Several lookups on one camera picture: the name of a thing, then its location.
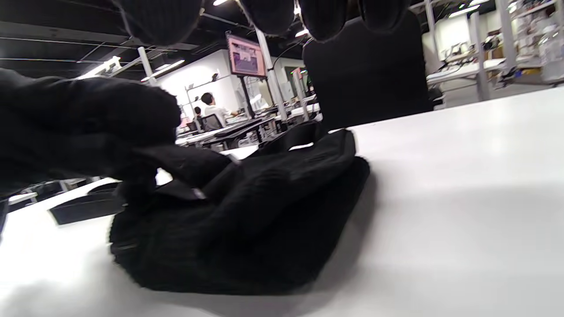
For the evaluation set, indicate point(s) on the black office chair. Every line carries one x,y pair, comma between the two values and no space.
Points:
365,79

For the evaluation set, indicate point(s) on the wall monitor screen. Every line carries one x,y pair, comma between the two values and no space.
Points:
246,57

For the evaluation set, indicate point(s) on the ceiling light strip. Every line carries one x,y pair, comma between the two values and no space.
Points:
169,67
103,67

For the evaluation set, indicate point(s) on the white storage shelf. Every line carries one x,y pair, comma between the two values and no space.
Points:
546,44

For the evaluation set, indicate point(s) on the person's right hand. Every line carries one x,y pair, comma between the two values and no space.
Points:
66,132

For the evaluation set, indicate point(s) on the black fabric backpack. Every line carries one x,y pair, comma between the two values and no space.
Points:
264,220

